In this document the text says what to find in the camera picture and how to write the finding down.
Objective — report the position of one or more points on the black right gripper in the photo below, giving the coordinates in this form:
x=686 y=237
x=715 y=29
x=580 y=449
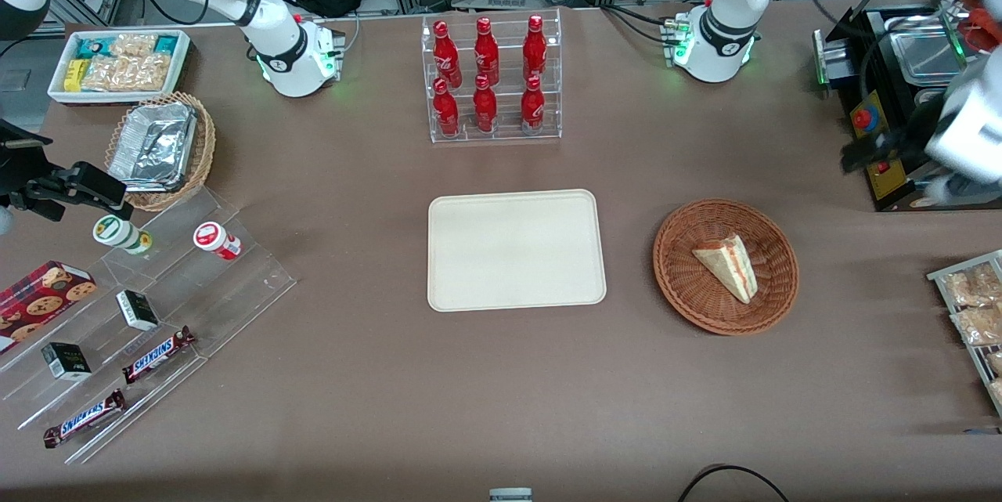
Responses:
x=22 y=173

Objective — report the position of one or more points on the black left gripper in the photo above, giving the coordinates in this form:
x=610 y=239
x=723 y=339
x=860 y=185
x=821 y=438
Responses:
x=900 y=143

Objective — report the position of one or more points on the triangular sandwich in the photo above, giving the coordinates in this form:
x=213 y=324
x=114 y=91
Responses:
x=732 y=267

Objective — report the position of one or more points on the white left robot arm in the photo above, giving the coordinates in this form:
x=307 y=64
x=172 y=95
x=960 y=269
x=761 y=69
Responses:
x=724 y=32

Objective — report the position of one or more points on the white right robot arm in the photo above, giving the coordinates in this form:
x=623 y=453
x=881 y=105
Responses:
x=293 y=55

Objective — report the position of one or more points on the tray of packaged pastries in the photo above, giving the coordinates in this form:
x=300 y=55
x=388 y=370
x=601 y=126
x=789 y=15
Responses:
x=939 y=276

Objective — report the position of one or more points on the light wicker basket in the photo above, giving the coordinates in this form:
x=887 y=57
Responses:
x=205 y=146

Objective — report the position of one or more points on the brown round wicker basket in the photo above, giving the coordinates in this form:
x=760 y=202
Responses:
x=681 y=283

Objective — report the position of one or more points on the cream plastic tray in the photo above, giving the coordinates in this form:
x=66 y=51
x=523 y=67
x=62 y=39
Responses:
x=517 y=251

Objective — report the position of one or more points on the red emergency stop button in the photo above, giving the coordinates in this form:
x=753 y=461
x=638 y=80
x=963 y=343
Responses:
x=863 y=118

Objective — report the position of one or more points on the green lid cup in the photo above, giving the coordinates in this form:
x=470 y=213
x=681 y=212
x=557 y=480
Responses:
x=117 y=232

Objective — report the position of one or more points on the silver foil containers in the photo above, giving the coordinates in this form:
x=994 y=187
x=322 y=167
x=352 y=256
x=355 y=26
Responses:
x=153 y=146

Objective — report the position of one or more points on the black appliance with steel pans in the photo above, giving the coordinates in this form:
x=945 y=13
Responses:
x=884 y=55

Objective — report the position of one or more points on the white rectangular snack bin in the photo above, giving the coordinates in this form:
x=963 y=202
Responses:
x=59 y=91

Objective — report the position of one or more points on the red tartan cookie box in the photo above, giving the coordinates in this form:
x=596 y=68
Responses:
x=39 y=302

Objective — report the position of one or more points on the yellow snack pack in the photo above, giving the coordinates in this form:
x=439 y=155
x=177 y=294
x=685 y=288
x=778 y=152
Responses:
x=75 y=74

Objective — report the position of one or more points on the small black box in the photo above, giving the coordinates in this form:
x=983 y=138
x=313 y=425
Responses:
x=66 y=361
x=137 y=310

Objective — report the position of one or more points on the large clear cracker bag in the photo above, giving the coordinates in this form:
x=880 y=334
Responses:
x=129 y=74

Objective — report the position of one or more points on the teal snack pack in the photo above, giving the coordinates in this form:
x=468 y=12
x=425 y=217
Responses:
x=166 y=44
x=94 y=47

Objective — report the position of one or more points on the red lid cup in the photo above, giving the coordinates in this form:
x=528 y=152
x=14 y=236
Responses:
x=215 y=240

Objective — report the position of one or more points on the small clear cracker bag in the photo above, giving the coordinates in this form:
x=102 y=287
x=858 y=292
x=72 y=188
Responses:
x=133 y=45

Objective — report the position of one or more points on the clear bagged pastry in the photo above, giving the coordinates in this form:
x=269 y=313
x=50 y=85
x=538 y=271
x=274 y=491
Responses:
x=997 y=392
x=972 y=287
x=996 y=362
x=978 y=326

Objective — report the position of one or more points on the Snickers bar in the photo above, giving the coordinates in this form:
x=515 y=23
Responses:
x=156 y=355
x=84 y=418

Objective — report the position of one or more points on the orange red object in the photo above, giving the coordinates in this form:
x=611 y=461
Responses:
x=982 y=12

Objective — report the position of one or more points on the clear acrylic stepped shelf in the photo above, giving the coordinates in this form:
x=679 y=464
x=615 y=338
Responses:
x=235 y=290

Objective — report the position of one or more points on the red cola bottle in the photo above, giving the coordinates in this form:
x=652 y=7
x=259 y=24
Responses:
x=445 y=55
x=533 y=107
x=486 y=52
x=446 y=110
x=535 y=49
x=484 y=106

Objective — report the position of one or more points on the clear acrylic bottle rack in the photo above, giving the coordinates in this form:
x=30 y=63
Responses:
x=505 y=130

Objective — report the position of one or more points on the small grey device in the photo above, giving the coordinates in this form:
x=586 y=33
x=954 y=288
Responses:
x=510 y=495

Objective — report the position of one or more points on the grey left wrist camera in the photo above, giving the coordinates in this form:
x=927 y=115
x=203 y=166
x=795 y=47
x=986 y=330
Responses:
x=967 y=190

